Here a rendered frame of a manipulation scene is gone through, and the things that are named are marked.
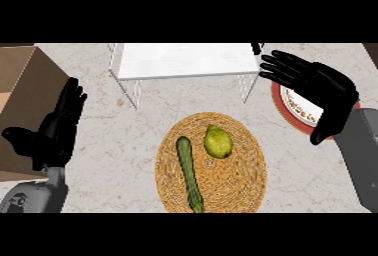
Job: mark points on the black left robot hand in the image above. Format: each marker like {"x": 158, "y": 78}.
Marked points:
{"x": 55, "y": 133}

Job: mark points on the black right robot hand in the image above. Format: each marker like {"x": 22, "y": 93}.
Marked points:
{"x": 322, "y": 87}

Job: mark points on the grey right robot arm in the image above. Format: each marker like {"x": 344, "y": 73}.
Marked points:
{"x": 362, "y": 156}

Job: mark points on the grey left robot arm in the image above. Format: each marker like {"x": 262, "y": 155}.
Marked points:
{"x": 37, "y": 193}

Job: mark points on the green pear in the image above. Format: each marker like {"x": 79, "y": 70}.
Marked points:
{"x": 217, "y": 141}

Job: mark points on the round woven straw placemat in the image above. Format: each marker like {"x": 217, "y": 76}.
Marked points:
{"x": 210, "y": 163}

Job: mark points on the red rimmed white plate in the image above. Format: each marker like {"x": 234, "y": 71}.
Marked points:
{"x": 297, "y": 108}

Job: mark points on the long green cucumber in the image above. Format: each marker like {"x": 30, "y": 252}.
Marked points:
{"x": 189, "y": 173}

